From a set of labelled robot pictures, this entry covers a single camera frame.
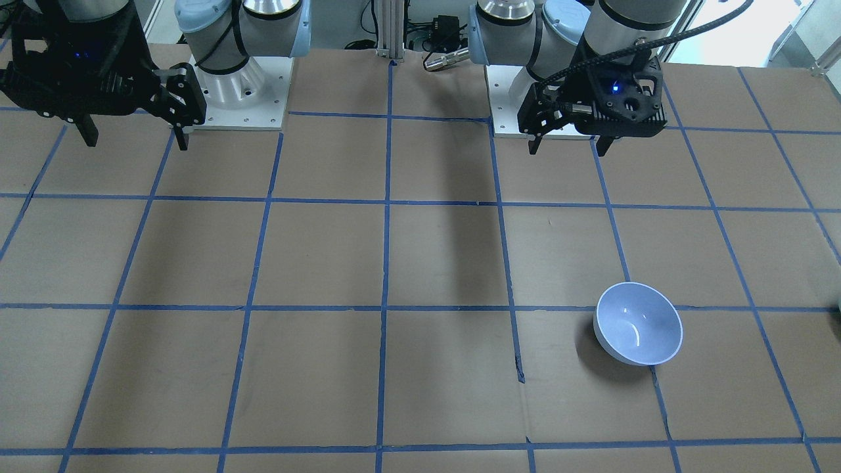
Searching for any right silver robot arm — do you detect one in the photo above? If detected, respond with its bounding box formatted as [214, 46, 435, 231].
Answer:
[2, 1, 311, 150]

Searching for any blue bowl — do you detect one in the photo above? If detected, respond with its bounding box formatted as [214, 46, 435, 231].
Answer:
[593, 282, 684, 367]

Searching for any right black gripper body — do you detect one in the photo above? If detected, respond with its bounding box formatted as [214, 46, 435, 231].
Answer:
[2, 1, 162, 121]

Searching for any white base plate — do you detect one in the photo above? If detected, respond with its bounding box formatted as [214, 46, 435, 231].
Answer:
[485, 61, 599, 140]
[195, 56, 295, 131]

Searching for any aluminium frame post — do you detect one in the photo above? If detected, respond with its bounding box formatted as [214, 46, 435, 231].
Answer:
[372, 0, 408, 64]

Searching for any black power adapter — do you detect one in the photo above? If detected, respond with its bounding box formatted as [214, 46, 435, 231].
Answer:
[430, 15, 461, 52]

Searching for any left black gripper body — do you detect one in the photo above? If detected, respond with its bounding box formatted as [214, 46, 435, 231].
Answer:
[557, 57, 668, 138]

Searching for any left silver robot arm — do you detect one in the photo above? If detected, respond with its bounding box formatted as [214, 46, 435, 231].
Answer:
[468, 1, 685, 156]

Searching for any silver metal cylinder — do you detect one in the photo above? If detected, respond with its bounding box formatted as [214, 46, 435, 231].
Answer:
[423, 47, 470, 72]

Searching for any black braided cable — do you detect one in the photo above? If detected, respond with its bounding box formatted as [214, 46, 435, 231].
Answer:
[535, 0, 755, 89]

